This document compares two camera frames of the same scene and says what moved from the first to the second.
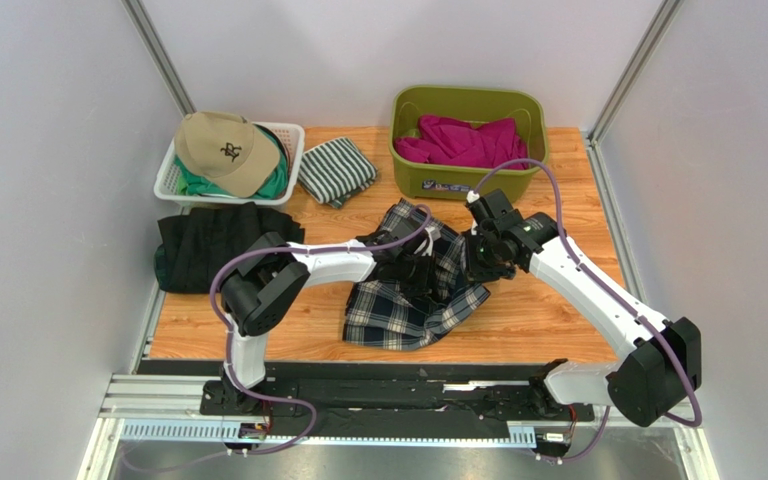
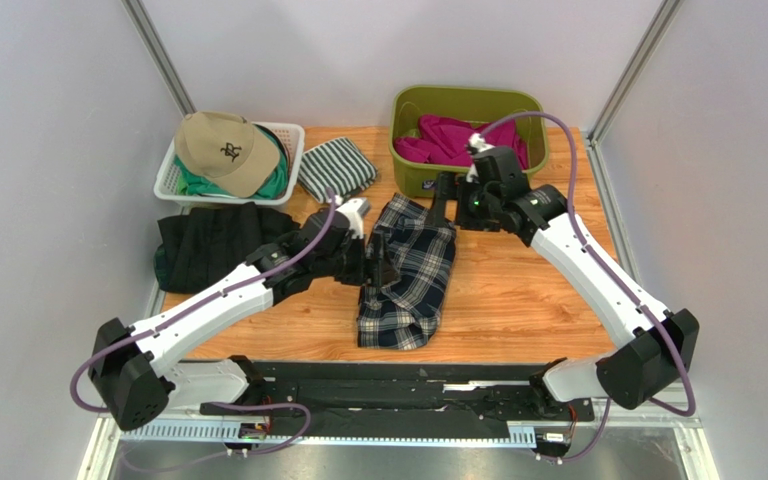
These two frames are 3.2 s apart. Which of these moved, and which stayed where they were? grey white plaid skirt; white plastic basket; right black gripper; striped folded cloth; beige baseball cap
Moved: right black gripper; grey white plaid skirt
Stayed: white plastic basket; beige baseball cap; striped folded cloth
